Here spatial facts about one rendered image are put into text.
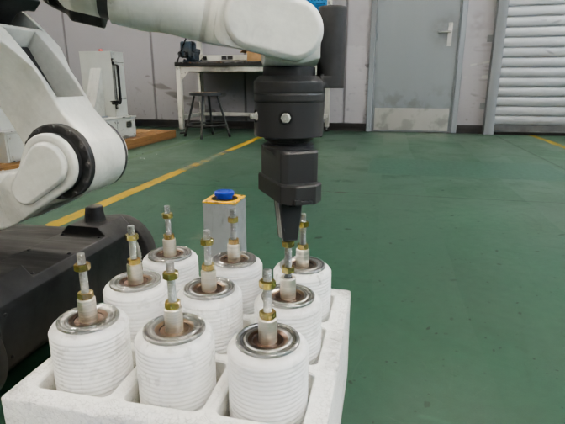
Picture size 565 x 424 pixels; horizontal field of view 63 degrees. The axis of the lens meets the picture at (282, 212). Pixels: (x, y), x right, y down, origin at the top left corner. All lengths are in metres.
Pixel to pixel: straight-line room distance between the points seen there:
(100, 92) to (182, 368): 3.83
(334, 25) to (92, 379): 0.52
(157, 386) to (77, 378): 0.11
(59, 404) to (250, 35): 0.48
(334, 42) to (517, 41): 5.13
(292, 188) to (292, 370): 0.21
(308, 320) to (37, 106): 0.64
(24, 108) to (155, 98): 5.31
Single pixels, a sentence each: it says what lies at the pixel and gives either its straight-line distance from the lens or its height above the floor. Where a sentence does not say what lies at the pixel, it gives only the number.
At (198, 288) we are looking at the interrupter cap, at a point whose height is 0.25.
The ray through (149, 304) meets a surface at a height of 0.23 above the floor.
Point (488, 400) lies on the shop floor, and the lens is 0.96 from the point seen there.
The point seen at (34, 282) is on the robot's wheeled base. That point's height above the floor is 0.18.
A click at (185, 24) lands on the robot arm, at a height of 0.60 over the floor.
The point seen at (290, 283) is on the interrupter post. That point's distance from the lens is 0.64.
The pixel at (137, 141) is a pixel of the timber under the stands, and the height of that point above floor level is 0.05.
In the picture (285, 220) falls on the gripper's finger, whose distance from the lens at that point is 0.61.
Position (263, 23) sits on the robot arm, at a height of 0.60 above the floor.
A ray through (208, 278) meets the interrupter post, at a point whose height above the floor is 0.27.
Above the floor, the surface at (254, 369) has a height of 0.24.
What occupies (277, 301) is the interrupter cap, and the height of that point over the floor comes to 0.25.
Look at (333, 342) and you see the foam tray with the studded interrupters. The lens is 0.70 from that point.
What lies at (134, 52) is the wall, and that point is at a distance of 6.40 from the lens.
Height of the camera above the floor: 0.54
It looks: 16 degrees down
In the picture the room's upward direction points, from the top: straight up
